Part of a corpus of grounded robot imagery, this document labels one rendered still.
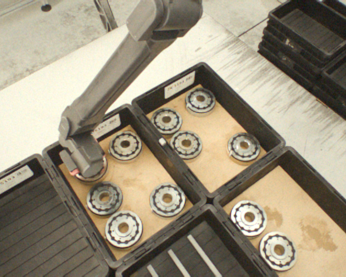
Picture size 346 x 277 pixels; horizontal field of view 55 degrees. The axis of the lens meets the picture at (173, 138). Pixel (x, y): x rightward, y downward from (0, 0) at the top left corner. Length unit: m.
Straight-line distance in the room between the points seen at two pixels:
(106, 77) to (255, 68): 0.94
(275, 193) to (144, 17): 0.72
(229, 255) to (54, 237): 0.49
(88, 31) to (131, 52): 2.13
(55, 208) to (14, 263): 0.17
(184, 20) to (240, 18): 2.29
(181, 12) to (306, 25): 1.63
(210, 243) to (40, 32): 2.19
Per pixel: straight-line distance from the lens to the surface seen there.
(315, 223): 1.08
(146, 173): 1.04
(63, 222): 1.03
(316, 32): 2.09
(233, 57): 1.52
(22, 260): 1.04
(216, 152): 1.08
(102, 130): 1.07
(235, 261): 0.98
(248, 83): 1.44
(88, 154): 0.80
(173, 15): 0.51
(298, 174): 1.07
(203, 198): 0.91
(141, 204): 1.00
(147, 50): 0.56
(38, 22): 2.88
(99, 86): 0.68
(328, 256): 1.06
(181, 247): 0.97
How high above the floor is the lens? 1.78
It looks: 60 degrees down
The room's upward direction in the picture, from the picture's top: 2 degrees clockwise
